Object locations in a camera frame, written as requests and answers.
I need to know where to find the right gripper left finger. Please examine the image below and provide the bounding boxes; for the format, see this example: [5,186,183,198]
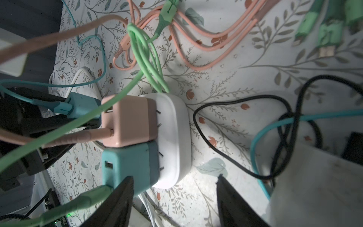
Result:
[81,176,134,227]

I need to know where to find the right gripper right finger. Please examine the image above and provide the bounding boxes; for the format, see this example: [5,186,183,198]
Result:
[216,175,268,227]

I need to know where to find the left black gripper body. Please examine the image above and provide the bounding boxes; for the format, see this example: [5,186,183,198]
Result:
[0,86,101,191]

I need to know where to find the teal charger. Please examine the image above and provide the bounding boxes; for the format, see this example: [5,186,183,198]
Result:
[101,141,159,196]

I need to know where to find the white charger plug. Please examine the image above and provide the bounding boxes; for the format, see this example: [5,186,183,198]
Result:
[266,143,363,227]

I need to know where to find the pink charger plug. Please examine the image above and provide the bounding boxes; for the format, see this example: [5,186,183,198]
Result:
[101,96,158,148]

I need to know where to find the white power strip cube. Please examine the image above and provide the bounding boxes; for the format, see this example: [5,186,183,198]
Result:
[144,93,192,189]

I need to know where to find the teal chargers on white cube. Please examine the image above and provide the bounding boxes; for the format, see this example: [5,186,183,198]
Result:
[31,92,101,119]

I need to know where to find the white cord of white cube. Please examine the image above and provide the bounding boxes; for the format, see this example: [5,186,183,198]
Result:
[48,66,103,98]

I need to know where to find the teal cable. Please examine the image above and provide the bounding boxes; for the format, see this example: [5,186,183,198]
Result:
[250,109,363,201]

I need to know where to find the black cable of white charger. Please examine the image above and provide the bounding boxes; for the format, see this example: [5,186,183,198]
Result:
[192,74,363,181]

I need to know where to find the pink cable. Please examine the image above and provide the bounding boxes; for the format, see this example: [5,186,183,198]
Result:
[112,0,281,72]

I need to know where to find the green cable bundle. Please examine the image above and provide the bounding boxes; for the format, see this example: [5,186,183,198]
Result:
[293,0,363,57]

